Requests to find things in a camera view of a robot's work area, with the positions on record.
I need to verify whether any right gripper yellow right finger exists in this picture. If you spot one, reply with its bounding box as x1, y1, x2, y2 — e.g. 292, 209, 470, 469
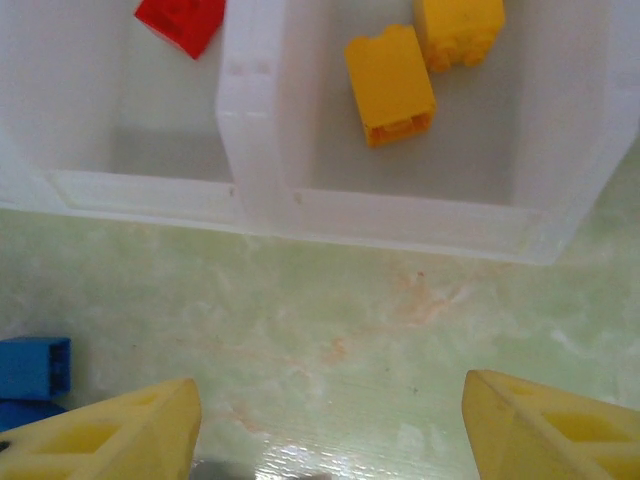
459, 368, 640, 480

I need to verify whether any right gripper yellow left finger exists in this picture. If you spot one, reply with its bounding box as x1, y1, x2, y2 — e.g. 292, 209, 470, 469
0, 377, 203, 480

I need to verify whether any blue lego brick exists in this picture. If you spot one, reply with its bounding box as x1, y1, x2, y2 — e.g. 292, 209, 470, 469
0, 336, 73, 401
0, 398, 69, 434

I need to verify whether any tall yellow lego brick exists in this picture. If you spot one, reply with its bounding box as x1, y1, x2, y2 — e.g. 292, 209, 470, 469
343, 23, 438, 150

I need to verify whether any red lego brick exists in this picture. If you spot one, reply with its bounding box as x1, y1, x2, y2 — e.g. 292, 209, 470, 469
133, 0, 226, 61

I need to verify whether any white translucent plastic container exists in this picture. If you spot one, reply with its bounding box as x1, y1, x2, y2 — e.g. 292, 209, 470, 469
215, 0, 640, 266
0, 0, 250, 236

